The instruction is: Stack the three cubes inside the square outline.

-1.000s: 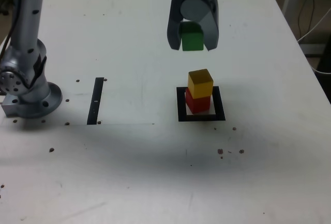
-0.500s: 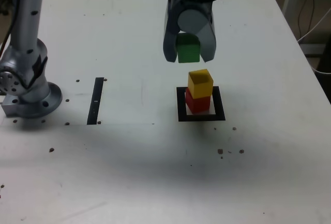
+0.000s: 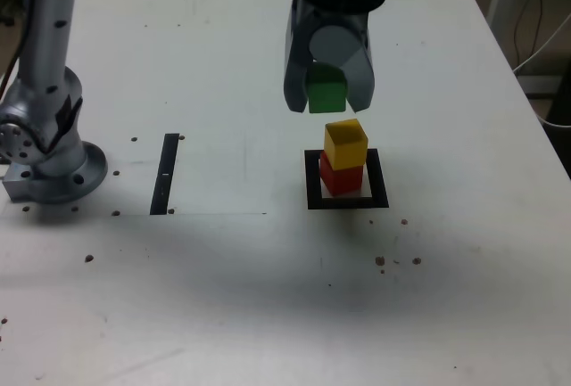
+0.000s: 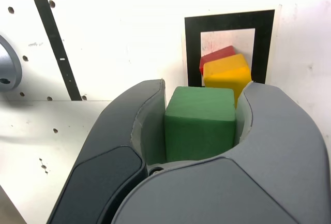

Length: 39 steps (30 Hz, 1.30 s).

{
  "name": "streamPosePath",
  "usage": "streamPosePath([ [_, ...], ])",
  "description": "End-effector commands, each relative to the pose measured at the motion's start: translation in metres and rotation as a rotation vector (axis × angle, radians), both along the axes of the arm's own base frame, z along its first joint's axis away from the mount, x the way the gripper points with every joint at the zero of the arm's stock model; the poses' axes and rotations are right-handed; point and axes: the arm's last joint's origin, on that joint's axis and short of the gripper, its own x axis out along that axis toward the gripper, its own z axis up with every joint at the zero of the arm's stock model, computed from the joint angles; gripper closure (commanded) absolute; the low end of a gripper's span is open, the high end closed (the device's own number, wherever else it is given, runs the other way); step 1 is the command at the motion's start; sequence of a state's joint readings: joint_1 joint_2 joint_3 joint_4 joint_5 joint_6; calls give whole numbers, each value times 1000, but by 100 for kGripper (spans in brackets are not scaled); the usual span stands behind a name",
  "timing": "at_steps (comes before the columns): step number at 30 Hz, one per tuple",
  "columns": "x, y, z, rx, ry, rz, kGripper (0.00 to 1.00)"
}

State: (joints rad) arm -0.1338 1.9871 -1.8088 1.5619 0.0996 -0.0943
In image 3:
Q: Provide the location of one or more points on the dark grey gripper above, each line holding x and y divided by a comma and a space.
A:
343, 19

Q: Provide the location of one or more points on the green cube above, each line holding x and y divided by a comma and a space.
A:
328, 96

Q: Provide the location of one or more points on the yellow cube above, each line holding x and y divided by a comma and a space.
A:
348, 145

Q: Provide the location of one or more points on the red cube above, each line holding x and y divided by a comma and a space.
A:
343, 181

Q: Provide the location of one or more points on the black tape square outline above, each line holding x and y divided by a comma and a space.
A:
312, 190

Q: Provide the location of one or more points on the black tape strip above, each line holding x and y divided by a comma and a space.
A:
163, 172

